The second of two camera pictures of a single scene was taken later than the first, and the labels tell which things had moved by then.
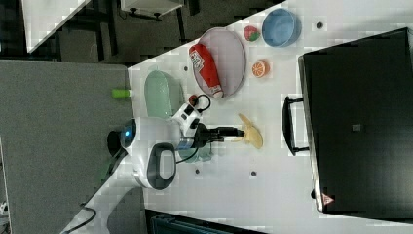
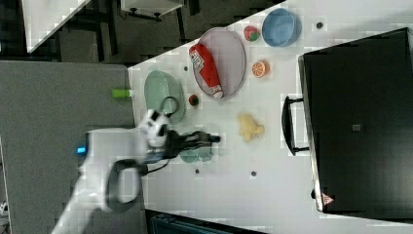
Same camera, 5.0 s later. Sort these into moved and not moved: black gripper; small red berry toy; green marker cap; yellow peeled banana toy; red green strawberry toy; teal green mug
Moved: yellow peeled banana toy; black gripper
Not moved: red green strawberry toy; small red berry toy; teal green mug; green marker cap
